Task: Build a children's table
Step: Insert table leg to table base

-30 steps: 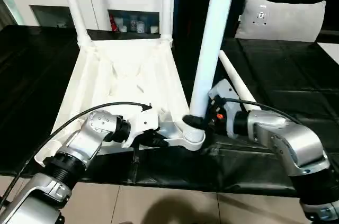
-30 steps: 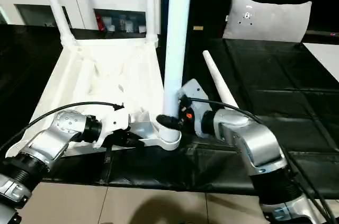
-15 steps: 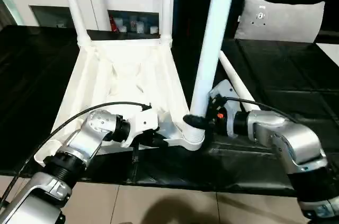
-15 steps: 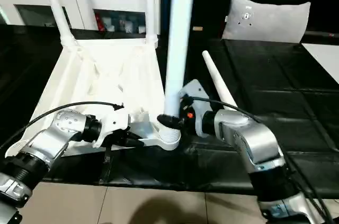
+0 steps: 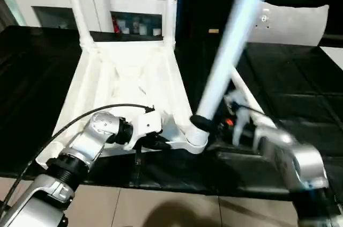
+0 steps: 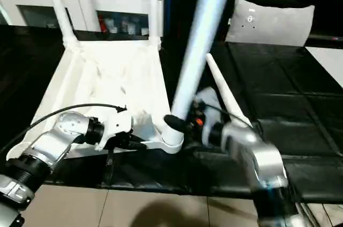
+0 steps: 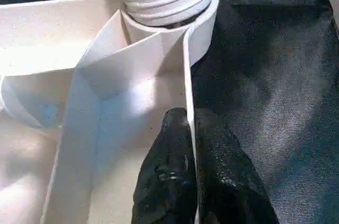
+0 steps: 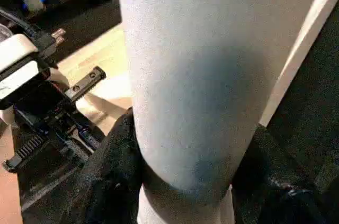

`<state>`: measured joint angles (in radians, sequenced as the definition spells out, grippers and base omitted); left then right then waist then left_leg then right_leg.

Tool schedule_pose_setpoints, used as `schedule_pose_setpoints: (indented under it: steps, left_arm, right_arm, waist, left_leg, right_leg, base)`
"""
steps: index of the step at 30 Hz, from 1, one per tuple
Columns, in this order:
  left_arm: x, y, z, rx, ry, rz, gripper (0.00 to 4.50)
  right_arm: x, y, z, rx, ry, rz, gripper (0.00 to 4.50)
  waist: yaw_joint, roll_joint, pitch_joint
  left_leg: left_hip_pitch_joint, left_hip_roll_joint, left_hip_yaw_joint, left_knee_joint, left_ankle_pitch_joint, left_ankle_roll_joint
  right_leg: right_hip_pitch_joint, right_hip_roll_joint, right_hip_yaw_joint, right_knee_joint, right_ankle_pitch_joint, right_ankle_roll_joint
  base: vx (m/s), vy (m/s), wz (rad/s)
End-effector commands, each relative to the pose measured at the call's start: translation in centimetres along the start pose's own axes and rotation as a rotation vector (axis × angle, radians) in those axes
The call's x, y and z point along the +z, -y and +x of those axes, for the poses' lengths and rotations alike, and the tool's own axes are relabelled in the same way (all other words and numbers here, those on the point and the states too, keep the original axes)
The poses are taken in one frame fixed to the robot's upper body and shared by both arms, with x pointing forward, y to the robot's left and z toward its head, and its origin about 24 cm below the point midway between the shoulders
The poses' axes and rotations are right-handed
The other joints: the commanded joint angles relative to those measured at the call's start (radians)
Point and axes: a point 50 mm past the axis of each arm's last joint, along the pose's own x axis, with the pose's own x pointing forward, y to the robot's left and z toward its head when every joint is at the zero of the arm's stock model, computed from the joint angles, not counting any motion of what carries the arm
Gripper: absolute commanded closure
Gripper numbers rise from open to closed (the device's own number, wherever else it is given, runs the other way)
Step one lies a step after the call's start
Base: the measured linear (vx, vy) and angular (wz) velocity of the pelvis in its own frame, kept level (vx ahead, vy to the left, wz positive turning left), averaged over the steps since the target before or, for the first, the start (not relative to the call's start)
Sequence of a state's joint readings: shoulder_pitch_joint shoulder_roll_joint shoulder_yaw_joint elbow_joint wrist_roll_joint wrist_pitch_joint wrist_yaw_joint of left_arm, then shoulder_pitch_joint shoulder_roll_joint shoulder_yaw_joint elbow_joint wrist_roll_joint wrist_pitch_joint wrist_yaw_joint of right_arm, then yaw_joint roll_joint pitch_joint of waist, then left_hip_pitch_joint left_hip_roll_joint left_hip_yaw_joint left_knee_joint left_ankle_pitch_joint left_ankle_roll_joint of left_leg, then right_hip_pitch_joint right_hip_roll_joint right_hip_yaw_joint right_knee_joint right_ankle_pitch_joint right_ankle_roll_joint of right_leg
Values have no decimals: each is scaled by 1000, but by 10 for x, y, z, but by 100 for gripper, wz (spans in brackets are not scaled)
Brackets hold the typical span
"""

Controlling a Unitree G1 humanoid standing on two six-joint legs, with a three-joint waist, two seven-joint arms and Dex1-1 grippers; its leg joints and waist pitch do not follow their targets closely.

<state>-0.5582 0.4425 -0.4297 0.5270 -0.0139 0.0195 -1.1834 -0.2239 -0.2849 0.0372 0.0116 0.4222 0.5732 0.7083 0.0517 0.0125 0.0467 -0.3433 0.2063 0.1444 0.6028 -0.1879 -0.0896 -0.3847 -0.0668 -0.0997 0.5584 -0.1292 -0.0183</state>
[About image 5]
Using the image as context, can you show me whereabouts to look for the dark grey curtain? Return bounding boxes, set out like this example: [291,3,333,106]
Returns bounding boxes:
[0,0,21,29]

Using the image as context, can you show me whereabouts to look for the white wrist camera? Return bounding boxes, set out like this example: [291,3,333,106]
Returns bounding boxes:
[223,91,251,116]
[126,109,163,150]

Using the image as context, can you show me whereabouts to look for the black work mat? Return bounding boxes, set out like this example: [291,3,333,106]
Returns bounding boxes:
[0,26,343,202]

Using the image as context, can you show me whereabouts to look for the white plastic table leg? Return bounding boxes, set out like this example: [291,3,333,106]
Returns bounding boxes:
[163,0,178,48]
[229,69,266,116]
[189,0,277,147]
[62,0,96,49]

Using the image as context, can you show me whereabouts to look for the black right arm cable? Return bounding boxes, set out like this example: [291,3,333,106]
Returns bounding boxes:
[232,105,279,129]

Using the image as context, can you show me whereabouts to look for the white plastic table top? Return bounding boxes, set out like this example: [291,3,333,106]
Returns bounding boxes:
[49,38,211,157]

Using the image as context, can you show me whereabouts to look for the grey cushion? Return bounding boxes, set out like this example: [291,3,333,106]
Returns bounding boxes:
[247,1,330,46]

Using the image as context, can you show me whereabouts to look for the white flat sheet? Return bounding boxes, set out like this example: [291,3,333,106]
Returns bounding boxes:
[320,46,343,69]

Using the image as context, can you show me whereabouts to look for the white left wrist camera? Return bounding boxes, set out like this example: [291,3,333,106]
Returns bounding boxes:
[126,109,163,150]

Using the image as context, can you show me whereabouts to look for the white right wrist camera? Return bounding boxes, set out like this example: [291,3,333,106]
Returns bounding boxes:
[223,91,251,116]

